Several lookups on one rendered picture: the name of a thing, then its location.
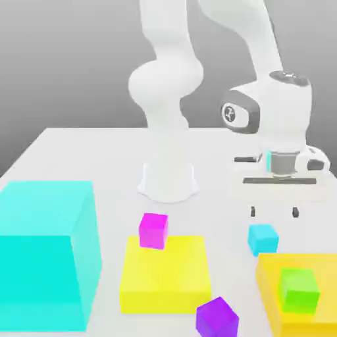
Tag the large orange box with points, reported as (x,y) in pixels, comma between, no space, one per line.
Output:
(268,279)

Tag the small purple cube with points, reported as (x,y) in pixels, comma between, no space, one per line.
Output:
(217,320)

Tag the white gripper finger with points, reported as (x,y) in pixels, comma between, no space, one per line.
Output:
(295,212)
(253,211)

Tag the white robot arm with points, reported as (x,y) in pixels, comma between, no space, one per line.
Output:
(165,87)

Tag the small cyan cube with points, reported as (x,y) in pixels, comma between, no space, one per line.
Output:
(263,240)

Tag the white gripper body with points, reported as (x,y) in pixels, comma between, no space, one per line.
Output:
(279,189)

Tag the small green cube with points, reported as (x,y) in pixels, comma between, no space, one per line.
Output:
(298,292)

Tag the large cyan box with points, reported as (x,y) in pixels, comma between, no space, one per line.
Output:
(36,276)

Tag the small magenta cube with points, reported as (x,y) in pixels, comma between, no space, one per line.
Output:
(153,231)

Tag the large yellow box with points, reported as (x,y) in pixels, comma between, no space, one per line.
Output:
(168,273)

